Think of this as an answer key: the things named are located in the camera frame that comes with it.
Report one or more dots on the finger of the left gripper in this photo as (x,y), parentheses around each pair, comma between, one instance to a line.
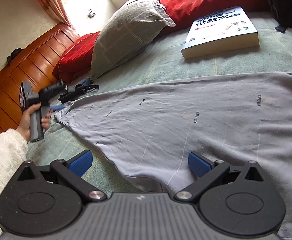
(57,107)

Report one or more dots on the left forearm white fleece sleeve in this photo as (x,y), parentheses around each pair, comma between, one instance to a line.
(1,179)

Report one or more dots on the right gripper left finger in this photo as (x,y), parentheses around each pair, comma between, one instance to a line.
(69,172)

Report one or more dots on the grey-green plaid pillow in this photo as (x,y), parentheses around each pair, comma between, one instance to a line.
(127,33)

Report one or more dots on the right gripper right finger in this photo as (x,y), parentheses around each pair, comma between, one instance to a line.
(209,174)

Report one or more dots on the orange wooden headboard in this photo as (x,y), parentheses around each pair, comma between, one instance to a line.
(34,64)

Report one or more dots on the grey sweatpants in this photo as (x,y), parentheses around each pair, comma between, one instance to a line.
(148,131)

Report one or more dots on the white blue paperback book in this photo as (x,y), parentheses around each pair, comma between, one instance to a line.
(223,30)

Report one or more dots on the red duvet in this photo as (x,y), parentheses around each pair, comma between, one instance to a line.
(76,60)

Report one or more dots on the black folded umbrella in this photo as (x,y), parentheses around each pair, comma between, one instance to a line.
(84,86)

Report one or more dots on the person's left hand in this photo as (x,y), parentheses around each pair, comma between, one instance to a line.
(29,122)

